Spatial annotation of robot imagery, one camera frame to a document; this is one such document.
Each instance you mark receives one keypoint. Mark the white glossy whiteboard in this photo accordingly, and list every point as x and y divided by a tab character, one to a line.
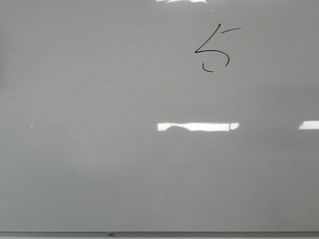
145	115

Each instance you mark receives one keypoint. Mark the grey aluminium whiteboard frame rail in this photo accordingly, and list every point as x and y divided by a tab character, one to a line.
160	234

